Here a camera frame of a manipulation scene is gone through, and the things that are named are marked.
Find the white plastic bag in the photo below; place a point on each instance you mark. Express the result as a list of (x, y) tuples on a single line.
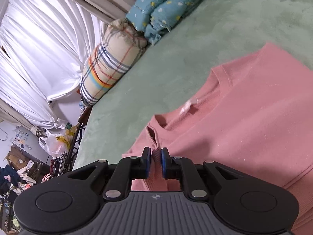
[(55, 144)]

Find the black folding table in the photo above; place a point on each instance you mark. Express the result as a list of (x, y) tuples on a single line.
[(75, 146)]

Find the pink sweatshirt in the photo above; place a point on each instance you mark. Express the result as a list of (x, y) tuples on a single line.
[(232, 127)]

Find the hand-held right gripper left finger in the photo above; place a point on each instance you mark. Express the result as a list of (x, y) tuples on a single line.
[(147, 162)]

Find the plaid folded quilt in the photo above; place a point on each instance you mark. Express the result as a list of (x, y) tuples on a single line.
[(110, 61)]

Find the grey refrigerator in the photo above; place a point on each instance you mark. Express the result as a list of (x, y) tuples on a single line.
[(36, 153)]

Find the brown wooden nightstand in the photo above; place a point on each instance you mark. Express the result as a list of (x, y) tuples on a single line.
[(85, 115)]

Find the white curtain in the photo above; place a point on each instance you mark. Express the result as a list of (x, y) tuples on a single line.
[(36, 53)]

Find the cardboard box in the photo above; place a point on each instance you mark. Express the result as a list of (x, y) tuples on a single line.
[(16, 159)]

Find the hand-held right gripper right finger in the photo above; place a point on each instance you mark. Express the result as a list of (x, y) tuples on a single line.
[(163, 162)]

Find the teal floral folded quilt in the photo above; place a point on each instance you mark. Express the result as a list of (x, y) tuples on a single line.
[(166, 7)]

